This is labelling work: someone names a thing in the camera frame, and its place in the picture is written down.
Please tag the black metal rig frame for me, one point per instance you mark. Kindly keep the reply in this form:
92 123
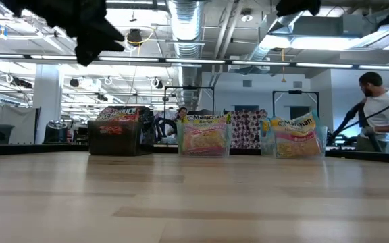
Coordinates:
296 92

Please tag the silver ventilation duct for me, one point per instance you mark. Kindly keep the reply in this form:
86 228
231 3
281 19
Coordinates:
265 44
187 20

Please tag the black cylindrical container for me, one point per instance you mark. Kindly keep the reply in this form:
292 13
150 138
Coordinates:
56 132

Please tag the black aluminium table frame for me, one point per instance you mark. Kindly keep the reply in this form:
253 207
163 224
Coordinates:
46 148

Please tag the clear plastic bin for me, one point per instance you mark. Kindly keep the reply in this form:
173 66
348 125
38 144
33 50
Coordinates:
181 148
267 145

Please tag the person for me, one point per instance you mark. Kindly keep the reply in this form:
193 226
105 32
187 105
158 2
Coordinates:
383 111
182 114

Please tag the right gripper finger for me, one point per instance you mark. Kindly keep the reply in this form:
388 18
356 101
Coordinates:
297 6

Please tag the black Fire Noodle pack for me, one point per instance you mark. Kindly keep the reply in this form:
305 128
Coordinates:
122 114
111 130

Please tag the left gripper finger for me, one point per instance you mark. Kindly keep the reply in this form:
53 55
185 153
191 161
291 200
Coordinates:
86 54
108 35

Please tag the dark grey plastic bin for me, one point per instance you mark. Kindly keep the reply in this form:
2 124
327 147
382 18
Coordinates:
117 141

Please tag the patterned cushion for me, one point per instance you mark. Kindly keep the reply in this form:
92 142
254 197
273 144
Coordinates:
246 130

